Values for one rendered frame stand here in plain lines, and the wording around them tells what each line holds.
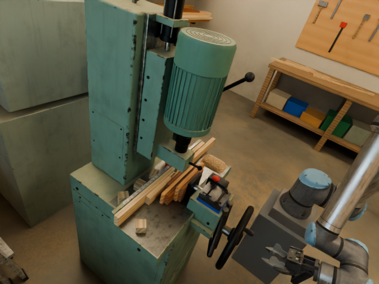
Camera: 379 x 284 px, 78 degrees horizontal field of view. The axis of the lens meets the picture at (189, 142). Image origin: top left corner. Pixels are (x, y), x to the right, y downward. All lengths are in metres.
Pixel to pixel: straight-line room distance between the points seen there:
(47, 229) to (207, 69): 1.65
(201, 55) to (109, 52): 0.33
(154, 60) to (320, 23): 3.38
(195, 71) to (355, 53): 3.41
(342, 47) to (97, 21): 3.48
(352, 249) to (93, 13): 1.26
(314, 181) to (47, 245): 1.71
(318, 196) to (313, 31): 2.90
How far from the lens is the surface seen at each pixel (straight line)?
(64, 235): 1.96
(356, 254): 1.20
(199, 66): 0.68
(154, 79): 0.80
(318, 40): 4.00
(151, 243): 0.86
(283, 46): 4.11
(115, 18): 0.82
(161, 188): 0.95
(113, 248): 1.32
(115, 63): 0.85
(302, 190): 1.48
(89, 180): 1.16
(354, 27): 3.95
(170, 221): 0.92
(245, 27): 4.31
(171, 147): 0.94
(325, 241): 1.15
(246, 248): 1.83
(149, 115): 0.87
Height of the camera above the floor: 1.65
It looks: 36 degrees down
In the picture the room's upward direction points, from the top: 15 degrees clockwise
